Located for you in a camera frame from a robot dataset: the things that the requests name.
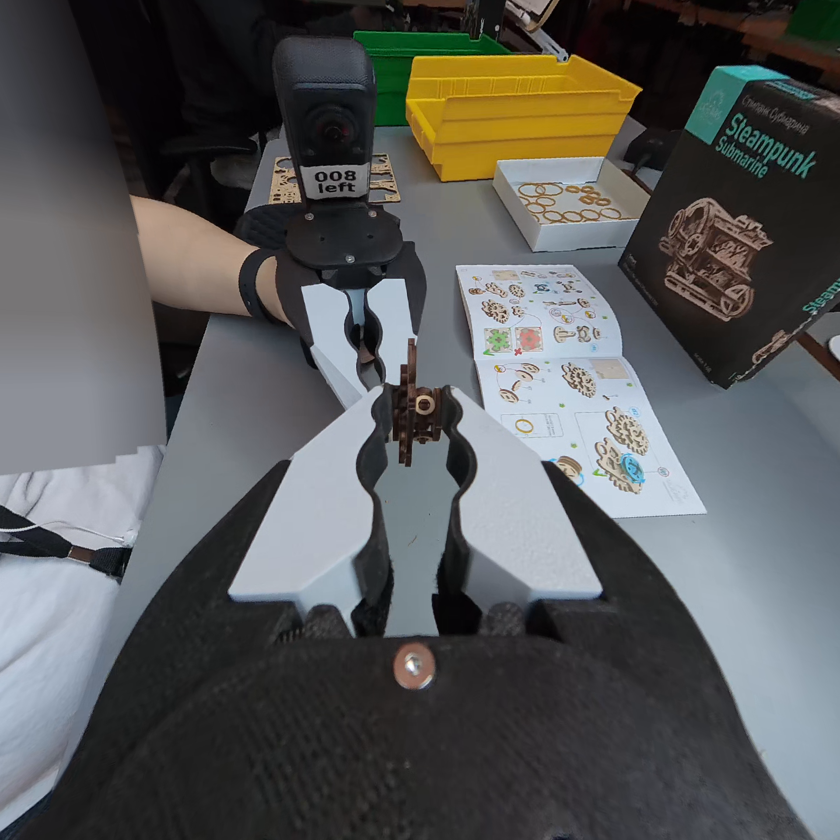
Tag white cardboard tray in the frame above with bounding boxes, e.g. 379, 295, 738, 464
492, 156, 652, 253

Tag person's left forearm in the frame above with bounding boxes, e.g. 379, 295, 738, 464
130, 195, 263, 317

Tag black lanyard strap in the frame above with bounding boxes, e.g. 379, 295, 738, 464
0, 505, 132, 580

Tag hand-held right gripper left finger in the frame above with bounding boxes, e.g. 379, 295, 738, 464
228, 386, 389, 611

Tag green plastic storage bin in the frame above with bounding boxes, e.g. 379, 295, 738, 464
353, 29, 513, 127

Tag black quilted wrist rest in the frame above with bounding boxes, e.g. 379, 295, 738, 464
233, 205, 309, 250

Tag black model kit box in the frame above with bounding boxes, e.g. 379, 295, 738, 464
618, 64, 840, 390

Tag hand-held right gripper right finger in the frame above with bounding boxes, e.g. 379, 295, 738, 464
446, 387, 603, 608

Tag small black device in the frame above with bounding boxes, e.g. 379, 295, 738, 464
622, 128, 685, 179

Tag wooden gear assembly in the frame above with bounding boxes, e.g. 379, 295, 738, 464
392, 338, 454, 468

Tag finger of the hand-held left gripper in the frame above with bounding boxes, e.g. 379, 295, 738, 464
357, 279, 416, 388
301, 283, 385, 409

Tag pile of yellow rubber rings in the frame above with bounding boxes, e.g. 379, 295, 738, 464
517, 182, 624, 225

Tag printed instruction booklet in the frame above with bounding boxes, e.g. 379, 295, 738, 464
455, 264, 708, 519

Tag black wristband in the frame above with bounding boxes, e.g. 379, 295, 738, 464
238, 248, 280, 324

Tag person's left hand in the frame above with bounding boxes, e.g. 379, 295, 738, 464
252, 252, 290, 326

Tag plywood parts sheet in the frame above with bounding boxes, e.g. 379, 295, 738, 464
268, 153, 400, 206

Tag operator in white shirt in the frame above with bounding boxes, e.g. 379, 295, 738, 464
0, 445, 166, 821

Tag thin white cable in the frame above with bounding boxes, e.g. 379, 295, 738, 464
0, 518, 140, 547

